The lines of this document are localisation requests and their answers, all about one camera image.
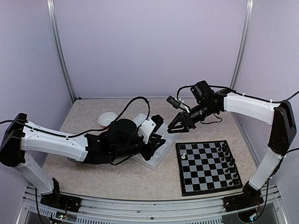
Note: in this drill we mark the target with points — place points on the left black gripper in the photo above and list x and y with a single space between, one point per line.
153 145

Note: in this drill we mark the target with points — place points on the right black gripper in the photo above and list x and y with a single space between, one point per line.
188 120

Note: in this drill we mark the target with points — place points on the white divided plastic tray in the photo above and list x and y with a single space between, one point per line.
166 138

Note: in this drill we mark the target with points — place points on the black white chess board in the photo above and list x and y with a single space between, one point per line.
198 174

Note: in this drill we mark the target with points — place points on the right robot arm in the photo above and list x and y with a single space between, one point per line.
277 114

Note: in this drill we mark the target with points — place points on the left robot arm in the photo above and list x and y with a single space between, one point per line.
23 137

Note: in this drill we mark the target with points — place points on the row of black chess pieces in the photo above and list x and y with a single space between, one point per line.
226 168

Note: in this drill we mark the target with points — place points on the orange white bowl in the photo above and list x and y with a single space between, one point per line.
106 118

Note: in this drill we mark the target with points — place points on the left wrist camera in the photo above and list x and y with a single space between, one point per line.
149 126

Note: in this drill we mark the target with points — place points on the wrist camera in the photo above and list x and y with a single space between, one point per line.
149 126
178 103

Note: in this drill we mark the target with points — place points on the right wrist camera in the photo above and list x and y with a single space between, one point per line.
178 103

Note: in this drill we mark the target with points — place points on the front aluminium rail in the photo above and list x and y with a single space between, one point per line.
96 210

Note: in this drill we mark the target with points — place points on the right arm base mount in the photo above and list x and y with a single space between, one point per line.
238 202

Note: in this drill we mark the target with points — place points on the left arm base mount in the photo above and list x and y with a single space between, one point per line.
62 202

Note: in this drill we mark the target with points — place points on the right aluminium frame post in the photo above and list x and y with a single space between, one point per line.
243 41

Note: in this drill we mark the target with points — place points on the aluminium frame post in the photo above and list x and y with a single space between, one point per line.
243 41
59 49

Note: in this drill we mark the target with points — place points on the left aluminium frame post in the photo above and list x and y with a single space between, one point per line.
59 49

